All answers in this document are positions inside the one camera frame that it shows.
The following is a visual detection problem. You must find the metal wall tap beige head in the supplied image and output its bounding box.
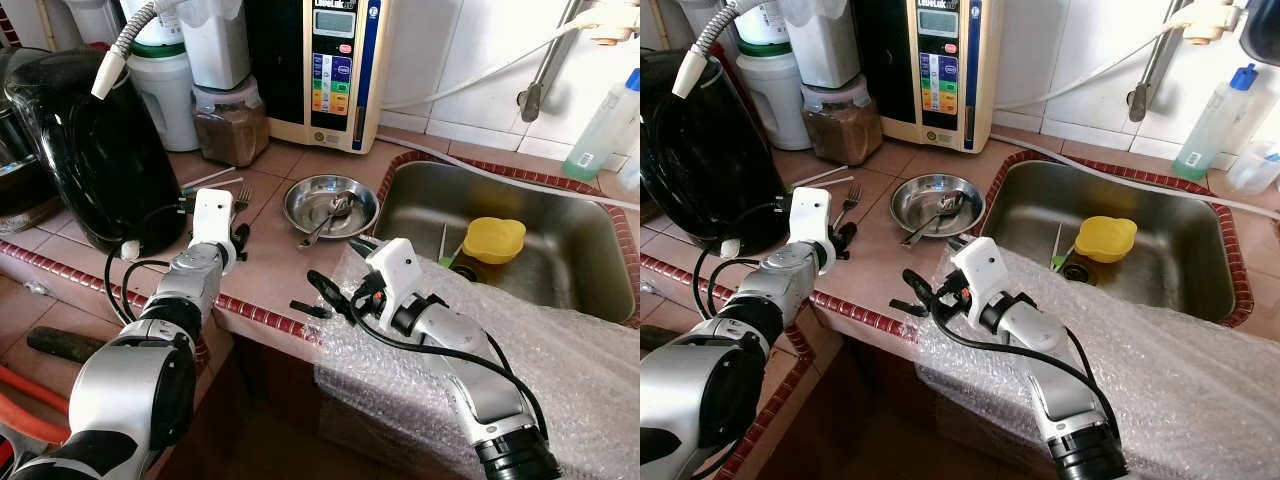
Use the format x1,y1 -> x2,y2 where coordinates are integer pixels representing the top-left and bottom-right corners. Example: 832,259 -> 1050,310
1127,0 -> 1251,123
517,0 -> 641,123

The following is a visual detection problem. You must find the white curved hose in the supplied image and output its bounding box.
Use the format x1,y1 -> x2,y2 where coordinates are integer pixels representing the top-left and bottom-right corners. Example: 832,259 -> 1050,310
995,20 -> 1196,111
382,20 -> 591,111

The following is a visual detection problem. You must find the black electric kettle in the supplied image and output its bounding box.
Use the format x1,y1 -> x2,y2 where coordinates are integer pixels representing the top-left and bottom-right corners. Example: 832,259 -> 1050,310
5,48 -> 188,256
640,48 -> 791,256

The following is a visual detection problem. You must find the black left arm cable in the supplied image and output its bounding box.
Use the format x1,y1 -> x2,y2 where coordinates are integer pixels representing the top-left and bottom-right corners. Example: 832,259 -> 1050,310
692,200 -> 796,321
103,200 -> 196,326

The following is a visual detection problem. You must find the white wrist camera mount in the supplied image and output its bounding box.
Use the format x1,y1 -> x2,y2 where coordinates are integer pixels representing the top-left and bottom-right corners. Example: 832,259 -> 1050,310
190,188 -> 236,249
790,187 -> 834,246
365,238 -> 426,309
950,237 -> 1011,306

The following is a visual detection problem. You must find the orange hose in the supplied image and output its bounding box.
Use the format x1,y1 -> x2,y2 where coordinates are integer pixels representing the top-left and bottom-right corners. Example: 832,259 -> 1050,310
0,363 -> 73,446

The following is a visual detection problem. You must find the dark object on floor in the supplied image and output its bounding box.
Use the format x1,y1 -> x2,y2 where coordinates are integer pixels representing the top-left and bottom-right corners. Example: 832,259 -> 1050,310
640,323 -> 696,353
25,327 -> 108,364

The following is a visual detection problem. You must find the clear bubble wrap sheet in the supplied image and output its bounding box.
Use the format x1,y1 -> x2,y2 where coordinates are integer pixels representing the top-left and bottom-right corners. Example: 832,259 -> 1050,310
312,240 -> 641,480
915,245 -> 1280,480

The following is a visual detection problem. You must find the beige water ionizer machine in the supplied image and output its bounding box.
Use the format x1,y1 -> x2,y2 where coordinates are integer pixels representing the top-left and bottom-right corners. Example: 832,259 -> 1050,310
245,0 -> 393,154
852,0 -> 1004,153

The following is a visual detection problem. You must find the flexible metal hose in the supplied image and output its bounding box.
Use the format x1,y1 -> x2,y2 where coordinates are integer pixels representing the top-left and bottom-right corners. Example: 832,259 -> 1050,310
90,0 -> 191,101
672,0 -> 791,99

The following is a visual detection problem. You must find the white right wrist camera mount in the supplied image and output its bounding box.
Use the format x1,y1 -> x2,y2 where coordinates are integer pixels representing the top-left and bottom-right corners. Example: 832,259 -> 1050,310
365,238 -> 426,309
950,237 -> 1011,306

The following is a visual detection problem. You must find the white plastic appliance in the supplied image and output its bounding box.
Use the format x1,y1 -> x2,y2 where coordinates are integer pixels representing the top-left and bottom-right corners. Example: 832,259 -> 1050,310
780,0 -> 861,89
175,0 -> 251,91

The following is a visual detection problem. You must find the steel spoon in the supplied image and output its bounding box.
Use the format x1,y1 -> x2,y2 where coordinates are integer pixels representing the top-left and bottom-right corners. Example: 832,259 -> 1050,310
298,193 -> 356,249
900,192 -> 966,248

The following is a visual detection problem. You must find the dark blue pan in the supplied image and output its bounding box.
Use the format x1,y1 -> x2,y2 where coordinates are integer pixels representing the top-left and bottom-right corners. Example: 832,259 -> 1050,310
1238,0 -> 1280,66

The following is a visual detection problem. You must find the clear jar brown powder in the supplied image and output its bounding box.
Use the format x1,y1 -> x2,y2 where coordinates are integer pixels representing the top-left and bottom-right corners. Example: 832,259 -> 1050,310
190,75 -> 271,168
800,75 -> 884,166

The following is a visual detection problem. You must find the dark cooking pot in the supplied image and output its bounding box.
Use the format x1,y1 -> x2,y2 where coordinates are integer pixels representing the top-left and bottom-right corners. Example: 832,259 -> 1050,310
0,105 -> 63,236

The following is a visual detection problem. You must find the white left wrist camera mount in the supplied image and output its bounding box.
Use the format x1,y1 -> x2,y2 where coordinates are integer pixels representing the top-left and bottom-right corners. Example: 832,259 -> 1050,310
190,188 -> 236,249
790,187 -> 834,246

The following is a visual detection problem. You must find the grey long hose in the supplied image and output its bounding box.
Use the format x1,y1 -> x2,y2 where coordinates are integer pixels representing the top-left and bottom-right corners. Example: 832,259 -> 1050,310
375,132 -> 641,211
990,132 -> 1280,221

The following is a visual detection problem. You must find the white canister green band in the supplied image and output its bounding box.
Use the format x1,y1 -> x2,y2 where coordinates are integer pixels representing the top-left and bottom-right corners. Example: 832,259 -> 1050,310
120,0 -> 201,153
738,0 -> 813,151

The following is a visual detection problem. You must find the clear soap bottle blue cap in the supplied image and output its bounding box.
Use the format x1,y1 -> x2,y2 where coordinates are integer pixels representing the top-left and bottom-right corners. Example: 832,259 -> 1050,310
562,68 -> 641,183
1172,63 -> 1263,181

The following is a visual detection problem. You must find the round steel bowl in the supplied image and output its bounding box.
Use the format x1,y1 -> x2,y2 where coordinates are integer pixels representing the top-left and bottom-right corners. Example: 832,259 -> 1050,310
890,173 -> 986,239
283,173 -> 381,239

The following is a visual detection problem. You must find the large steel sink basin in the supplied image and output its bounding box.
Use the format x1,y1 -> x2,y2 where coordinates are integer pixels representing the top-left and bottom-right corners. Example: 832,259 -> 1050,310
980,160 -> 1241,326
372,160 -> 639,326

